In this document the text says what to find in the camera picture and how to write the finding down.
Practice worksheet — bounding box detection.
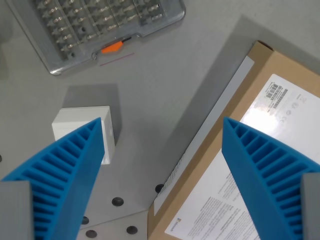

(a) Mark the white cube block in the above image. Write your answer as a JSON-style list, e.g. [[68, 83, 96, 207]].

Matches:
[[51, 105, 116, 165]]

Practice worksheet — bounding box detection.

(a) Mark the white barcode box label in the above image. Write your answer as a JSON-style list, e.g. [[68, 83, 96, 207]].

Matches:
[[239, 73, 320, 165]]

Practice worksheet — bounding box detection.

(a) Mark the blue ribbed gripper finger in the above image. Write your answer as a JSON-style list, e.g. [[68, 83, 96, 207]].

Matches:
[[0, 116, 105, 240], [222, 116, 320, 240]]

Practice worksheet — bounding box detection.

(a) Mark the grey screwdriver bit case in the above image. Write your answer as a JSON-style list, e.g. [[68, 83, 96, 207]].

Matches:
[[5, 0, 187, 76]]

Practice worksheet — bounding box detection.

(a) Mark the white printed box label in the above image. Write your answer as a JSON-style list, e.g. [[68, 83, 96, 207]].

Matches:
[[164, 147, 262, 240]]

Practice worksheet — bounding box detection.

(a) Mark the brown cardboard box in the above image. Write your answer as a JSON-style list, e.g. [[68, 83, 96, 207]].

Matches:
[[147, 40, 320, 240]]

